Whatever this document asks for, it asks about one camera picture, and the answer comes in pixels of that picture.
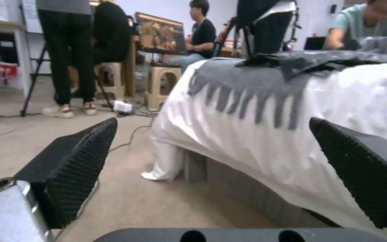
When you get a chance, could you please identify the white desk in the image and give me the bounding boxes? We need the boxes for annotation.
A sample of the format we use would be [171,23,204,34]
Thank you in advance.
[0,20,30,99]

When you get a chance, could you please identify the computer monitor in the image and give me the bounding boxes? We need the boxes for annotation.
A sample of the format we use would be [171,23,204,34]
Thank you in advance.
[134,11,188,55]

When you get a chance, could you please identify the black garbage bag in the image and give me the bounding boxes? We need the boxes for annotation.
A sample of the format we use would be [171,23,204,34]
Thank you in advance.
[235,50,387,81]

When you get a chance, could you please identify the whiteboard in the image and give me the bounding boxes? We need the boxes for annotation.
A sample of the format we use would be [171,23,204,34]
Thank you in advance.
[20,0,45,35]

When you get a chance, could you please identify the standing person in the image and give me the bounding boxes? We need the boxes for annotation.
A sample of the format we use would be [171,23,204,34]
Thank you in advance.
[37,0,99,118]

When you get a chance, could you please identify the grey fringed blanket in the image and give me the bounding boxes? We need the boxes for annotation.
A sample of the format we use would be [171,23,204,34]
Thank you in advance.
[187,57,310,130]

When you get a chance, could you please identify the white power adapter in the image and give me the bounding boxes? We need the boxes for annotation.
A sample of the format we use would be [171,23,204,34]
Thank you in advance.
[113,100,133,112]

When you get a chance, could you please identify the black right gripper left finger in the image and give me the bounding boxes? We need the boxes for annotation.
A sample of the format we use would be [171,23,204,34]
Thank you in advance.
[0,117,119,242]

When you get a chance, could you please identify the red and white boxes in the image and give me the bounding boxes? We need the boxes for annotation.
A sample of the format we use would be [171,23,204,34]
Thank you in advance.
[0,54,19,86]

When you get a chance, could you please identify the grey crumpled cloth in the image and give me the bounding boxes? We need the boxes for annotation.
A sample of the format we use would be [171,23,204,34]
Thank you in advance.
[347,36,387,55]

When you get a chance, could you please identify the seated person at monitor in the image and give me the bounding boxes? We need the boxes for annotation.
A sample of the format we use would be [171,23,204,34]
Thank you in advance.
[168,0,218,74]

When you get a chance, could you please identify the black laptop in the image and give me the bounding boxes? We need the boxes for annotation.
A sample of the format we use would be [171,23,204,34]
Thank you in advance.
[304,36,329,51]

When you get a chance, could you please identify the person leaning over bed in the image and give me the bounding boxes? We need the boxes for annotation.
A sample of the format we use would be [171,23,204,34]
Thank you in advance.
[324,0,387,51]

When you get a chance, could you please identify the black tripod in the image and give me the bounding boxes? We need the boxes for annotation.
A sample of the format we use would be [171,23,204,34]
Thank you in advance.
[20,43,114,117]

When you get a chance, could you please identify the white bed sheet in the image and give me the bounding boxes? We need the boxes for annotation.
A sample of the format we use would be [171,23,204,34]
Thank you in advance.
[140,56,387,225]

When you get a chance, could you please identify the black floor cable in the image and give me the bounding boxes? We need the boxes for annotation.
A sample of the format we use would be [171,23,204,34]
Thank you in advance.
[109,123,154,152]

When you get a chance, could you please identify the seated person facing away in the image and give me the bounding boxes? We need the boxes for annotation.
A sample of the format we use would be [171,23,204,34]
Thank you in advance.
[92,0,132,64]

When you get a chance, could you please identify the beige plastic stool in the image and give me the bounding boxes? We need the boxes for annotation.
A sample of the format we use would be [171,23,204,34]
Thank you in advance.
[145,64,182,110]
[94,62,126,100]

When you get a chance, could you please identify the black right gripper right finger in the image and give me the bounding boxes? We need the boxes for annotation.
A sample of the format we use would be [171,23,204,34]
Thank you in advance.
[308,117,387,230]

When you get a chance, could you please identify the grey bed base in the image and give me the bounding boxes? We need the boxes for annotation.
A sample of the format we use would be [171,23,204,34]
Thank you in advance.
[183,149,349,227]

